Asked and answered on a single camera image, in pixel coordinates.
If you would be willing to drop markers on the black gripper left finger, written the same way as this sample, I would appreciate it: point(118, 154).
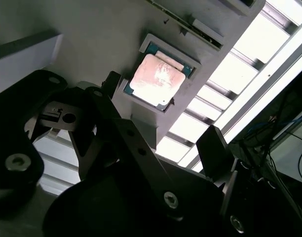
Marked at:
point(8, 128)

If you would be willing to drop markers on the silver CPU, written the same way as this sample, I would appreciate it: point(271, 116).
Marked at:
point(156, 79)

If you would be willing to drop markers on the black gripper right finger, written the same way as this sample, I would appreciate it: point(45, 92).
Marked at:
point(212, 148)

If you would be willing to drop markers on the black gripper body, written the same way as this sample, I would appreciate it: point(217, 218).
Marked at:
point(104, 209)

